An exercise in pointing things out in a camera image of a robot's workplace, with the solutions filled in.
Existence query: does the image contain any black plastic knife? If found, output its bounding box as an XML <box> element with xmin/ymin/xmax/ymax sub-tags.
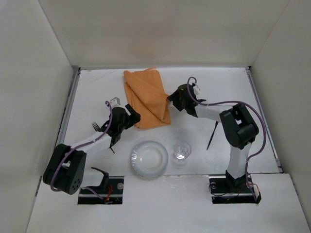
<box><xmin>206</xmin><ymin>121</ymin><xmax>219</xmax><ymax>150</ymax></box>

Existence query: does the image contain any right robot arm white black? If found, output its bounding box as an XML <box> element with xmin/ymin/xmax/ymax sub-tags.
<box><xmin>167</xmin><ymin>84</ymin><xmax>259</xmax><ymax>192</ymax></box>

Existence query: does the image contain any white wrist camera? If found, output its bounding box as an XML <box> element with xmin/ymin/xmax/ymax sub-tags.
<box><xmin>192</xmin><ymin>83</ymin><xmax>200</xmax><ymax>96</ymax></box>
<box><xmin>110</xmin><ymin>97</ymin><xmax>121</xmax><ymax>108</ymax></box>

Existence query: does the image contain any white round plate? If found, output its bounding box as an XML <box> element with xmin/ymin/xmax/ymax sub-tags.
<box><xmin>131</xmin><ymin>140</ymin><xmax>169</xmax><ymax>178</ymax></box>

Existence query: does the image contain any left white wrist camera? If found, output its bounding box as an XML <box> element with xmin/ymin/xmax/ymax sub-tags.
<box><xmin>110</xmin><ymin>97</ymin><xmax>121</xmax><ymax>108</ymax></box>

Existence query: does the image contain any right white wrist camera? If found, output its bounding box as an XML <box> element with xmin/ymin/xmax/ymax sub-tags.
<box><xmin>192</xmin><ymin>83</ymin><xmax>200</xmax><ymax>96</ymax></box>

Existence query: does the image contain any right aluminium table rail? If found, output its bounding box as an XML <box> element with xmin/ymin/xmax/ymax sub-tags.
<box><xmin>245</xmin><ymin>66</ymin><xmax>284</xmax><ymax>173</ymax></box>

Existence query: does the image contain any clear plastic cup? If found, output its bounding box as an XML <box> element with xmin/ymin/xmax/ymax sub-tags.
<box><xmin>173</xmin><ymin>142</ymin><xmax>191</xmax><ymax>166</ymax></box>

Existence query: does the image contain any left aluminium table rail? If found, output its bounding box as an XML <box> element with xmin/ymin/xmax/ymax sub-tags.
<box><xmin>48</xmin><ymin>67</ymin><xmax>82</xmax><ymax>175</ymax></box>

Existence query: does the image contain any black plastic fork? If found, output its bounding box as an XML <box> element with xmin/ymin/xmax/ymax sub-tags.
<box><xmin>91</xmin><ymin>122</ymin><xmax>101</xmax><ymax>132</ymax></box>

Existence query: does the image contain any aluminium table rail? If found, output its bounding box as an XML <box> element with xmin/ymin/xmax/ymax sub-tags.
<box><xmin>48</xmin><ymin>67</ymin><xmax>82</xmax><ymax>175</ymax></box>
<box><xmin>245</xmin><ymin>66</ymin><xmax>284</xmax><ymax>173</ymax></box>

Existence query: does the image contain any orange cloth placemat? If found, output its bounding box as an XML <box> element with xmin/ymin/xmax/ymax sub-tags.
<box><xmin>123</xmin><ymin>67</ymin><xmax>171</xmax><ymax>130</ymax></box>

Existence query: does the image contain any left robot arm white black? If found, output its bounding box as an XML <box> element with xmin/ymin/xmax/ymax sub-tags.
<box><xmin>42</xmin><ymin>102</ymin><xmax>141</xmax><ymax>195</ymax></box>

